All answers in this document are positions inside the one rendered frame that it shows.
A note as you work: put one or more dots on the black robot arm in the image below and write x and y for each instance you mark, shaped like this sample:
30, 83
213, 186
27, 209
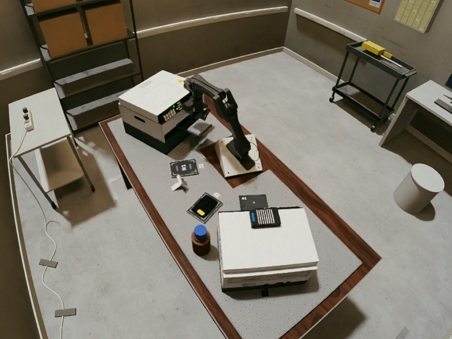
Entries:
239, 147

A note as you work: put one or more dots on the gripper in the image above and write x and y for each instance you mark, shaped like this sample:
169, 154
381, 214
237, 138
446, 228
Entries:
205, 112

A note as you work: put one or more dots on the brown bottle with blue cap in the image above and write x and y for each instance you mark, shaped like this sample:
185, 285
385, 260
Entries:
200, 238

